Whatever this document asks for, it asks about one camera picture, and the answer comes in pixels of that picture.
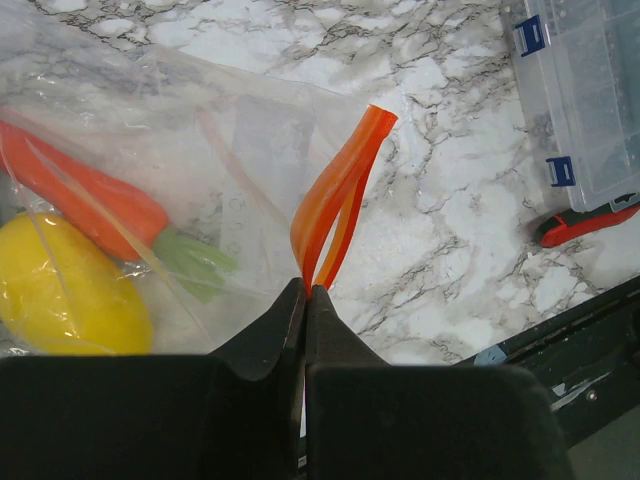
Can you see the red black utility knife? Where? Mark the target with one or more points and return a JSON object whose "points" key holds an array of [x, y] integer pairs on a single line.
{"points": [[569, 224]]}

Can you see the clear plastic screw box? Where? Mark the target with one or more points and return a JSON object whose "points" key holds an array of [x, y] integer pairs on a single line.
{"points": [[577, 70]]}

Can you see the clear zip bag orange zipper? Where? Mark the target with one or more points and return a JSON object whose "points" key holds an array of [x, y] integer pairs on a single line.
{"points": [[271, 172]]}

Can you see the yellow lemon squash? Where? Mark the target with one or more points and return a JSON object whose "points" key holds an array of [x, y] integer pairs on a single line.
{"points": [[63, 295]]}

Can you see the black metal base rail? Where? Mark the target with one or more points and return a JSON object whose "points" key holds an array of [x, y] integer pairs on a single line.
{"points": [[587, 359]]}

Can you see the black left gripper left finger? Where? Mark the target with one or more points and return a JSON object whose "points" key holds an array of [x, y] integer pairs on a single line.
{"points": [[231, 414]]}

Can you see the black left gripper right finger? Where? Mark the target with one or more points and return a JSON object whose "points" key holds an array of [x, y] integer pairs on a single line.
{"points": [[366, 419]]}

